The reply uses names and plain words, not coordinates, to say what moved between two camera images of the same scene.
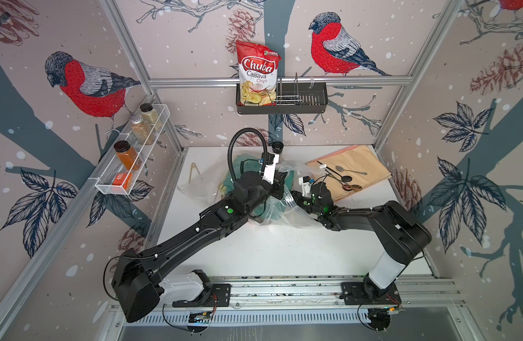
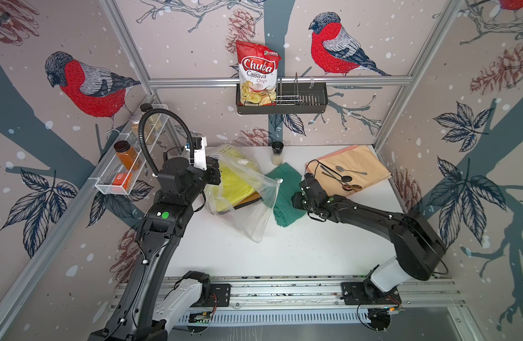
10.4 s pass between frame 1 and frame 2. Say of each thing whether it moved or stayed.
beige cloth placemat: stayed
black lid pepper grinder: stayed
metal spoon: stayed
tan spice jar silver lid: stayed
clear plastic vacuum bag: moved
